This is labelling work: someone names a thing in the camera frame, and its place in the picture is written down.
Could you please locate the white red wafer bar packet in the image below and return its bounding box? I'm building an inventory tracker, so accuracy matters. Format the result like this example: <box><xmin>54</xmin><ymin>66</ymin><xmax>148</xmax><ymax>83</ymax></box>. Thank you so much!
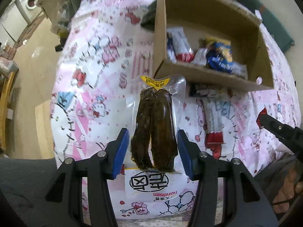
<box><xmin>166</xmin><ymin>27</ymin><xmax>195</xmax><ymax>63</ymax></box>

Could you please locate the teal cushion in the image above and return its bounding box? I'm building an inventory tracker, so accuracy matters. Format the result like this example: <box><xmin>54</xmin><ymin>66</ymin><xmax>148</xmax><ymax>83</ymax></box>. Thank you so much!
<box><xmin>238</xmin><ymin>0</ymin><xmax>295</xmax><ymax>53</ymax></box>

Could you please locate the white nutrition label packet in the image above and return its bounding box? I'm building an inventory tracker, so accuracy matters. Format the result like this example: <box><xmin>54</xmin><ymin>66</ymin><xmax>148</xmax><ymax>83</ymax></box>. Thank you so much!
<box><xmin>232</xmin><ymin>61</ymin><xmax>248</xmax><ymax>79</ymax></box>

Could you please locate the beige wafer biscuit packet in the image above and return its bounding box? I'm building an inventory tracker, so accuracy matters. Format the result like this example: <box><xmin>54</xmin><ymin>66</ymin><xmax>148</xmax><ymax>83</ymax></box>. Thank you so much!
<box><xmin>192</xmin><ymin>48</ymin><xmax>209</xmax><ymax>67</ymax></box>

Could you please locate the blue white snack packet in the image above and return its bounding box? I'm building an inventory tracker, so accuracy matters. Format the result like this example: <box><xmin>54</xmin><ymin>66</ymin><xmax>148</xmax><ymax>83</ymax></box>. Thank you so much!
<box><xmin>166</xmin><ymin>34</ymin><xmax>177</xmax><ymax>63</ymax></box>

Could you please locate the operator hand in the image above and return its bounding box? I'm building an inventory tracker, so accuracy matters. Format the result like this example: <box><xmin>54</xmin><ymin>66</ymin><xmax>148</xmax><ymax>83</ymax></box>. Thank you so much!
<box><xmin>273</xmin><ymin>169</ymin><xmax>302</xmax><ymax>214</ymax></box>

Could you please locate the dark sausage vacuum pack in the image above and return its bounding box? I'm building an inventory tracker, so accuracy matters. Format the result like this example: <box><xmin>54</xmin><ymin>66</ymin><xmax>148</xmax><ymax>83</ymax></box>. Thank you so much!
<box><xmin>124</xmin><ymin>75</ymin><xmax>187</xmax><ymax>202</ymax></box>

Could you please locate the white washing machine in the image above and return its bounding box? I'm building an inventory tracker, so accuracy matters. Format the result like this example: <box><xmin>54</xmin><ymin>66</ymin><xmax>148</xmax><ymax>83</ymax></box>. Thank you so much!
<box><xmin>15</xmin><ymin>0</ymin><xmax>42</xmax><ymax>25</ymax></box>

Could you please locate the pink cartoon bed sheet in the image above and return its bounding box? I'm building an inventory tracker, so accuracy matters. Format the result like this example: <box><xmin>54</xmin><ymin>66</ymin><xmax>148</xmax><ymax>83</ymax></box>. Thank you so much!
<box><xmin>49</xmin><ymin>0</ymin><xmax>301</xmax><ymax>220</ymax></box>

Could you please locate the blue yellow bear chips bag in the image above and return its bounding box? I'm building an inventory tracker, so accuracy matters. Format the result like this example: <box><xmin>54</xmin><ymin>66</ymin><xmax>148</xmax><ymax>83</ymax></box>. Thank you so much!
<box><xmin>205</xmin><ymin>36</ymin><xmax>233</xmax><ymax>74</ymax></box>

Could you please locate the brown cardboard box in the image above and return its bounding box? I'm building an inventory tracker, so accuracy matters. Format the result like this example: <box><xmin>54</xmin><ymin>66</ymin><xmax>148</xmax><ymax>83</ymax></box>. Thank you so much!
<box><xmin>152</xmin><ymin>0</ymin><xmax>274</xmax><ymax>92</ymax></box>

